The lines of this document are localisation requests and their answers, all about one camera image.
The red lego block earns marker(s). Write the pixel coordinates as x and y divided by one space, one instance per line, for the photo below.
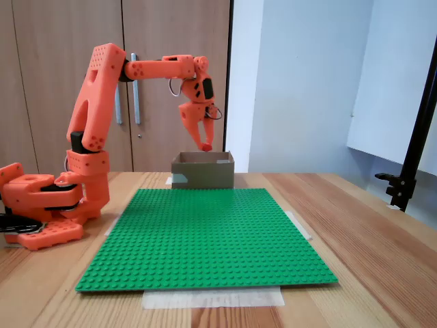
206 147

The brown cardboard box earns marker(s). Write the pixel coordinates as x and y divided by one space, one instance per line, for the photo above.
205 174

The green lego baseplate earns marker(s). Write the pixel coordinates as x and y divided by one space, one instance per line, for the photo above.
222 256

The brown wooden cabinet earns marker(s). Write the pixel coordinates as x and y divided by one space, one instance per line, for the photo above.
170 34

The short masking tape strip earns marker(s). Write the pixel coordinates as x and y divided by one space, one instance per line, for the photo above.
300 227
112 227

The long masking tape strip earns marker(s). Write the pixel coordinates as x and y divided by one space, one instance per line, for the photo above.
211 300

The black stand with clamp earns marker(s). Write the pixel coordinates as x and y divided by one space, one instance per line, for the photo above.
397 191

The small white tape piece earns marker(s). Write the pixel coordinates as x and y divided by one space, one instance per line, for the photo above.
393 207

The white wall panel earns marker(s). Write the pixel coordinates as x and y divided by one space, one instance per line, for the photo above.
385 85

